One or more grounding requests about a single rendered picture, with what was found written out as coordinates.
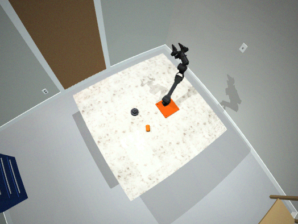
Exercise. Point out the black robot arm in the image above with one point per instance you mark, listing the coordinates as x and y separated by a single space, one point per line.
182 67

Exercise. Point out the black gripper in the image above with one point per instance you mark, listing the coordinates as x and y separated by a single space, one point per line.
181 53

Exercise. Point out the dark grey round pedestal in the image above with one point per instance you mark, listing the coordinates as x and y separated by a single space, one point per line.
134 112

